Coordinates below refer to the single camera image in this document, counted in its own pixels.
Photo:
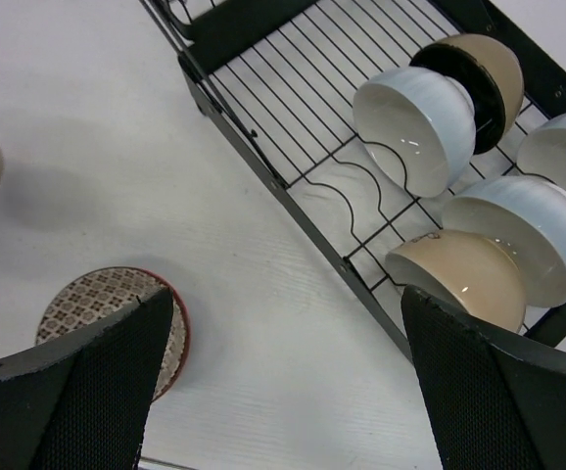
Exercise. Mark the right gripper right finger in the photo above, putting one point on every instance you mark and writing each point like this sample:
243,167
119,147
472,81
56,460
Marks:
495,399

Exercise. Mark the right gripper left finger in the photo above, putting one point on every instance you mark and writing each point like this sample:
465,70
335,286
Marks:
81,401

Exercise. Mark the brown white patterned bowl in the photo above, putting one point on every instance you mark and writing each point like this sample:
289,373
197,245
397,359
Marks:
100,296

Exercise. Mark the tan bowl front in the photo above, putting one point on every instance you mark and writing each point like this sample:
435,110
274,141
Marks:
465,270

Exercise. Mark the tan black bowl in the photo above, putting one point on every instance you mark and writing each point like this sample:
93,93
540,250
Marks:
491,74

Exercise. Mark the black wire dish rack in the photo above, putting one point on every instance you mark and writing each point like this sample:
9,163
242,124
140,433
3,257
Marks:
278,79

